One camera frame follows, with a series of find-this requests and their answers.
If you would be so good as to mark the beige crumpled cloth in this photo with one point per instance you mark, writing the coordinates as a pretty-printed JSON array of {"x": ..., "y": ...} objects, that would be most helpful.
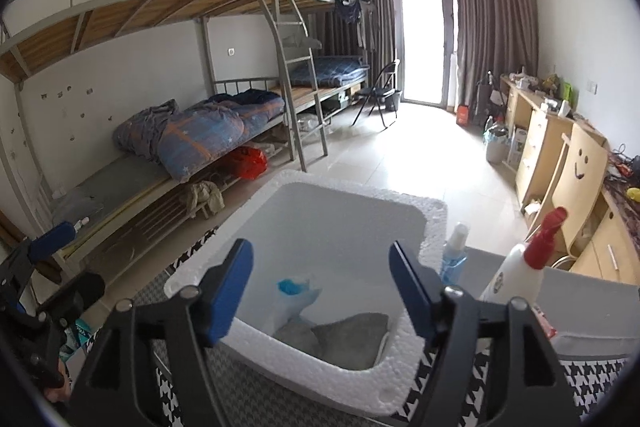
[{"x": 202, "y": 199}]

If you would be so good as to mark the red plastic bag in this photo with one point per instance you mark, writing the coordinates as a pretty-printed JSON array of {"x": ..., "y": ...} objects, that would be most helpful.
[{"x": 246, "y": 163}]

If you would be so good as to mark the dark grey soft pad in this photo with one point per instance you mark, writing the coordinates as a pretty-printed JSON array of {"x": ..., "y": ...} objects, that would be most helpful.
[{"x": 345, "y": 342}]

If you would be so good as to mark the grey mattress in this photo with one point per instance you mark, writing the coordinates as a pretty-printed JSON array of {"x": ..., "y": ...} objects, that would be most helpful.
[{"x": 115, "y": 182}]

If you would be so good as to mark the blue checked bed sheet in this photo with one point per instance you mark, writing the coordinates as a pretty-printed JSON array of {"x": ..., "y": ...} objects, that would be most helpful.
[{"x": 330, "y": 69}]

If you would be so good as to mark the glass balcony door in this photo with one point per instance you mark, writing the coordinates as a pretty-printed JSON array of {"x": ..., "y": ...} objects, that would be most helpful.
[{"x": 425, "y": 42}]

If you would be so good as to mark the yellow desk item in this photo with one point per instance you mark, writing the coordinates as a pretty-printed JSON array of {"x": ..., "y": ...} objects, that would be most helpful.
[{"x": 634, "y": 195}]

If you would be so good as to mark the black folding chair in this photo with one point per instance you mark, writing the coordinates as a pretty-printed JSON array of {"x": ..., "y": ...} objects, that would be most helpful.
[{"x": 377, "y": 94}]

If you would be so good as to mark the white wall switch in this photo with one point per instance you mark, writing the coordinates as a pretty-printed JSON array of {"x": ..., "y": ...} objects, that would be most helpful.
[{"x": 591, "y": 88}]

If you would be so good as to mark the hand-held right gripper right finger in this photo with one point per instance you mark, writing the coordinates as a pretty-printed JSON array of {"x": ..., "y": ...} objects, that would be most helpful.
[{"x": 407, "y": 287}]

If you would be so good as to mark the white foam box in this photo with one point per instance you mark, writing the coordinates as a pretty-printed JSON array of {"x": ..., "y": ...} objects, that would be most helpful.
[{"x": 350, "y": 377}]

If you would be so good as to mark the red floor container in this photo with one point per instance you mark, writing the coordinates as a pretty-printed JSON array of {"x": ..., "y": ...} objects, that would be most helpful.
[{"x": 463, "y": 115}]

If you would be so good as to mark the blue orange star quilt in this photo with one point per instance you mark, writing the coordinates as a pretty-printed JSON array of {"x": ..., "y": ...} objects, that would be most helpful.
[{"x": 210, "y": 132}]

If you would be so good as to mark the person's left hand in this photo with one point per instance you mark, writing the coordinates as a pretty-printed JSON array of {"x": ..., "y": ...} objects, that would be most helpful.
[{"x": 59, "y": 388}]

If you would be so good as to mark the green desk item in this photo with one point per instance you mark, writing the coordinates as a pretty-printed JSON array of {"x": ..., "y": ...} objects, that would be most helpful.
[{"x": 567, "y": 90}]

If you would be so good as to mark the white bag on floor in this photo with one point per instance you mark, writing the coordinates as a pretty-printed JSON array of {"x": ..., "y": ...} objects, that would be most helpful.
[{"x": 496, "y": 149}]

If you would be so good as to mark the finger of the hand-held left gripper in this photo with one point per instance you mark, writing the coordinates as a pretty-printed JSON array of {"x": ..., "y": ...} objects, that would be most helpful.
[
  {"x": 50, "y": 241},
  {"x": 75, "y": 297}
]

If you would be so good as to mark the dark blue hanging garment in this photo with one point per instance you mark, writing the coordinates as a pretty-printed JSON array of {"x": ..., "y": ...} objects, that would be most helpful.
[{"x": 348, "y": 11}]

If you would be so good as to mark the blue liquid spray bottle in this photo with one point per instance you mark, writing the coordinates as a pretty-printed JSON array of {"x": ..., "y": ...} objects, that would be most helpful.
[{"x": 454, "y": 264}]

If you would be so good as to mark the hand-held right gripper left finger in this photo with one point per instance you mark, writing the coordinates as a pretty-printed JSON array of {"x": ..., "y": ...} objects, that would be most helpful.
[{"x": 230, "y": 287}]

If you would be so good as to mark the white red-trigger spray bottle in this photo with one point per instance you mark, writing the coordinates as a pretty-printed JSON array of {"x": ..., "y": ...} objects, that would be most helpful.
[{"x": 505, "y": 277}]

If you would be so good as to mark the light wooden desk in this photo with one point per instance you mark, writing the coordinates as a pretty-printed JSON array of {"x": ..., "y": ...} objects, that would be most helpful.
[{"x": 540, "y": 137}]

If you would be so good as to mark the houndstooth tablecloth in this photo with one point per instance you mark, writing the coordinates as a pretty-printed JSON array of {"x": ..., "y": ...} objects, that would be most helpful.
[{"x": 595, "y": 382}]

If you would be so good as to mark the teal item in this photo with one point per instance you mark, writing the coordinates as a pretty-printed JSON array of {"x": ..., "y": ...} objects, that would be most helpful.
[{"x": 76, "y": 337}]

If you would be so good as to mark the wooden smiley face chair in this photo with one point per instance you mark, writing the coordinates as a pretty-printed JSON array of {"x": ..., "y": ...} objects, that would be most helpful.
[{"x": 580, "y": 187}]

